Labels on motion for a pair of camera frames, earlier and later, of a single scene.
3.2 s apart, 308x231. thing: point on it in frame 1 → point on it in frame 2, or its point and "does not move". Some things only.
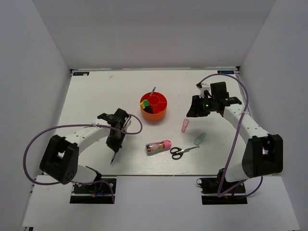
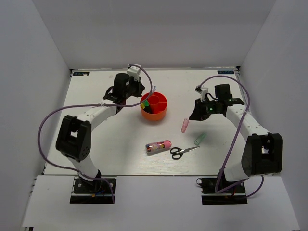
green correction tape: x=199 y=139 does not move
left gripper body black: x=115 y=139 → x=134 y=89
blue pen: x=152 y=91 does not move
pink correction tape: x=185 y=125 does not move
